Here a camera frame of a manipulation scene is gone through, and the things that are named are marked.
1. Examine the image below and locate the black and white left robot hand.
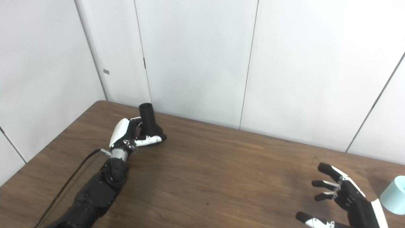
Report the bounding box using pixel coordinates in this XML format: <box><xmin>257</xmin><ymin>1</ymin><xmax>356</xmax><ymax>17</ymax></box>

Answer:
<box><xmin>109</xmin><ymin>117</ymin><xmax>167</xmax><ymax>152</ymax></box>

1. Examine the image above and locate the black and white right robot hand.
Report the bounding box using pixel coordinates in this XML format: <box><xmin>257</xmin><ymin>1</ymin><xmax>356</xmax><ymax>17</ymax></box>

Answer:
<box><xmin>296</xmin><ymin>163</ymin><xmax>389</xmax><ymax>228</ymax></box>

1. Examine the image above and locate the black flared nozzle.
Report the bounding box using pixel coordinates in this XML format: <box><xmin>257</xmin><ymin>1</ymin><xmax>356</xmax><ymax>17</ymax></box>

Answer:
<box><xmin>139</xmin><ymin>103</ymin><xmax>167</xmax><ymax>148</ymax></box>

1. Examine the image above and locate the light-blue hose cylinder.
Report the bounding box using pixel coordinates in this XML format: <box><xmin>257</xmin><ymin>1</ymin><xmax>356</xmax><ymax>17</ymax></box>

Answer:
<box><xmin>380</xmin><ymin>176</ymin><xmax>405</xmax><ymax>215</ymax></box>

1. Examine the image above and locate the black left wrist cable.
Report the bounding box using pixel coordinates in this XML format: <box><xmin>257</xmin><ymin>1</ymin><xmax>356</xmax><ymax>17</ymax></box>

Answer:
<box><xmin>33</xmin><ymin>148</ymin><xmax>112</xmax><ymax>228</ymax></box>

